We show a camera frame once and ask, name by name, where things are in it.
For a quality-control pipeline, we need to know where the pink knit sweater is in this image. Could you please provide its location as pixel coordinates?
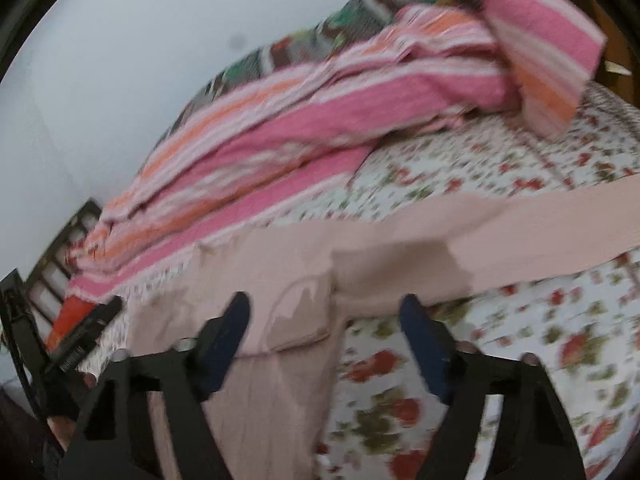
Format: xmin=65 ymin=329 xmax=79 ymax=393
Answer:
xmin=129 ymin=178 xmax=639 ymax=479

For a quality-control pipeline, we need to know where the left hand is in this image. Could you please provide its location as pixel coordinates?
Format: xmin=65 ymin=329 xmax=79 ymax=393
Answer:
xmin=47 ymin=373 xmax=96 ymax=451

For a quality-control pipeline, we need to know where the red pillow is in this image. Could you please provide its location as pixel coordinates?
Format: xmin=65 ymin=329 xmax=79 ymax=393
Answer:
xmin=46 ymin=296 xmax=96 ymax=352

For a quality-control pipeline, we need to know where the dark wooden headboard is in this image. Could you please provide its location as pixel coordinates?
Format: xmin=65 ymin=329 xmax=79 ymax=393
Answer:
xmin=24 ymin=198 xmax=102 ymax=326

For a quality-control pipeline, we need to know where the pink striped quilt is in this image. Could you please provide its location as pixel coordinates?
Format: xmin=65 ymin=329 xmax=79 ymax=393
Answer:
xmin=66 ymin=0 xmax=605 ymax=302

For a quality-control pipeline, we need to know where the dark patterned blanket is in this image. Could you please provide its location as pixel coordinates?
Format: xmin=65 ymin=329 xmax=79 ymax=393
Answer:
xmin=161 ymin=0 xmax=480 ymax=140

